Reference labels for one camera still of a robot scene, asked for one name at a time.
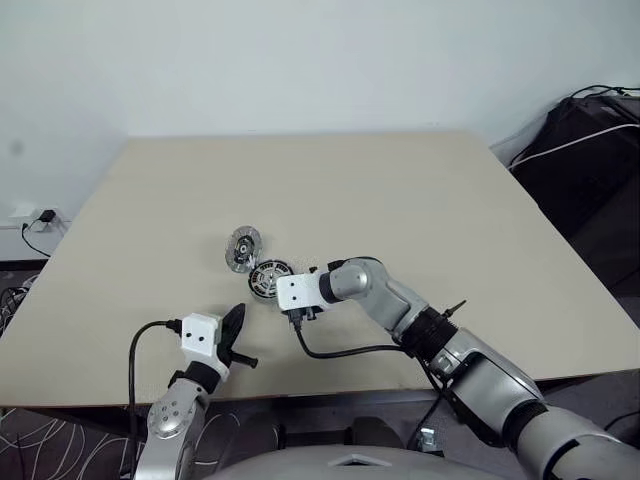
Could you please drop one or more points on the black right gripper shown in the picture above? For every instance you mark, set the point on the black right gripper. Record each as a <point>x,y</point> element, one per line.
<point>302,316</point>

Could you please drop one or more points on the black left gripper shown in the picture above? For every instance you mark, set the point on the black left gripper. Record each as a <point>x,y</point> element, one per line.
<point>245,361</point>

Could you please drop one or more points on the silver spoked motor rotor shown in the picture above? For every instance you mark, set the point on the silver spoked motor rotor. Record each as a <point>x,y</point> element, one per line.
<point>262,281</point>

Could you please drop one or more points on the round motor end cover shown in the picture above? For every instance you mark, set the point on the round motor end cover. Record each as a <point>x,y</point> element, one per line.
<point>242,247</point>

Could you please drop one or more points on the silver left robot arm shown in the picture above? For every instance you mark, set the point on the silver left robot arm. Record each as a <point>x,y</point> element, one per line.
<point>172,407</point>

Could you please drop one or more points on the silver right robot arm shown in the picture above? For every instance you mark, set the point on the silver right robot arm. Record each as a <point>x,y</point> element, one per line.
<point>475,370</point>

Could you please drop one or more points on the grey robot torso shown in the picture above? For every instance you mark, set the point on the grey robot torso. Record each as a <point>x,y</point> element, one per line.
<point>350,465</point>

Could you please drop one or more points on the black plug adapter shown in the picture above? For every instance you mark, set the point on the black plug adapter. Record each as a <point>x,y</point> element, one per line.
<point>47,216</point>

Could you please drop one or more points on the black bag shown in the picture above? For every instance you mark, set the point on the black bag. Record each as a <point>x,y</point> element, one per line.
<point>575,170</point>

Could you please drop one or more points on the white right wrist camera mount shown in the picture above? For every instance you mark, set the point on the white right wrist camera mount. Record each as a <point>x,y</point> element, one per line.
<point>297,292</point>

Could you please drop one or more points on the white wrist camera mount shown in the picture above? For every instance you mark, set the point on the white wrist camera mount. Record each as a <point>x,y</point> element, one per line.
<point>200,337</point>
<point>297,292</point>

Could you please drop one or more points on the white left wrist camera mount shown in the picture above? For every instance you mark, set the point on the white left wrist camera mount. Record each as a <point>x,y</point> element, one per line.
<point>200,337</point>

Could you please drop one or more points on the small metal bracket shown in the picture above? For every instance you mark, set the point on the small metal bracket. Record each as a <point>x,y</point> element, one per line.
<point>427,437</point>

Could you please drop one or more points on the white wall socket strip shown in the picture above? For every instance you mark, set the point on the white wall socket strip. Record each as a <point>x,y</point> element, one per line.
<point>22,207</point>

